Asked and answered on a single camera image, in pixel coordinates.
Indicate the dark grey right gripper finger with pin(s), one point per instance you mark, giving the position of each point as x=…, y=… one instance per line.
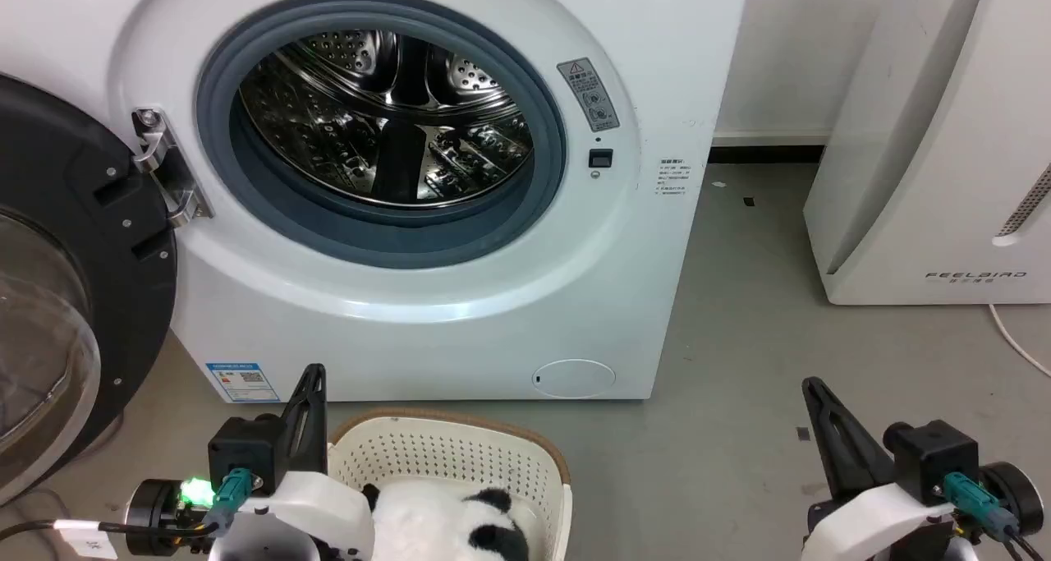
x=846, y=454

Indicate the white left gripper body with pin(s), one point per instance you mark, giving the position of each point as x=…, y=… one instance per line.
x=312, y=516

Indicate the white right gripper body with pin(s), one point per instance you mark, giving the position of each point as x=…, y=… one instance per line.
x=870, y=524

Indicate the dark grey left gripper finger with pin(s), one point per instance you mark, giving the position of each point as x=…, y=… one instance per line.
x=308, y=429

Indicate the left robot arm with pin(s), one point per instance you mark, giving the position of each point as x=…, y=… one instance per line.
x=156, y=516

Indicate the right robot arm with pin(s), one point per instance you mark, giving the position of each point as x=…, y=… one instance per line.
x=1014, y=495

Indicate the panda plush toy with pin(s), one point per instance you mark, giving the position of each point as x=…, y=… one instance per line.
x=419, y=520

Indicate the washing machine door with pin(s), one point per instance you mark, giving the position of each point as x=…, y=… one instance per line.
x=123, y=257

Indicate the stainless steel washing machine drum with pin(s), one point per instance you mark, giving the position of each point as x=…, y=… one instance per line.
x=328, y=134

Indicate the blue energy label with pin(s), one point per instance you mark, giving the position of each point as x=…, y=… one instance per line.
x=242, y=382

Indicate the white perforated laundry basket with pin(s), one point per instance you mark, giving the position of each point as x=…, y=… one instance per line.
x=443, y=454

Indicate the grey rubber door gasket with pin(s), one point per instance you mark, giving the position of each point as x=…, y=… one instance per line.
x=386, y=236

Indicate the white front-load washing machine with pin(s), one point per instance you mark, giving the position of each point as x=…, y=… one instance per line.
x=493, y=323

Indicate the round white filter cover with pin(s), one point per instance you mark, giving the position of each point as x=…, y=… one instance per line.
x=573, y=378

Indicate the white air purifier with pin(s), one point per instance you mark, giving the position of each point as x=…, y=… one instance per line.
x=920, y=175

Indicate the metal door hinge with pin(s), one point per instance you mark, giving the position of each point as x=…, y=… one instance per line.
x=168, y=171

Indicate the black baseboard strip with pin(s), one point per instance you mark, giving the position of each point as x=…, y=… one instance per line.
x=764, y=154

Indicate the small text sticker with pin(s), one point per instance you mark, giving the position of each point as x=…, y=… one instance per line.
x=673, y=177

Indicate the black door latch socket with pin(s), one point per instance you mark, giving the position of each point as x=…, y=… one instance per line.
x=601, y=159

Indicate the grey warning sticker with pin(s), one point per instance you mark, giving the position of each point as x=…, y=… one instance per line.
x=589, y=94

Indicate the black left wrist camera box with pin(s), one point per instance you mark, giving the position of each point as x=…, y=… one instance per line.
x=242, y=454

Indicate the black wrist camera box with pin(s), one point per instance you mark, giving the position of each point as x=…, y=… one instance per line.
x=936, y=458
x=242, y=454

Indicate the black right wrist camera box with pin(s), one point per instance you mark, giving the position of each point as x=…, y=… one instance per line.
x=936, y=458

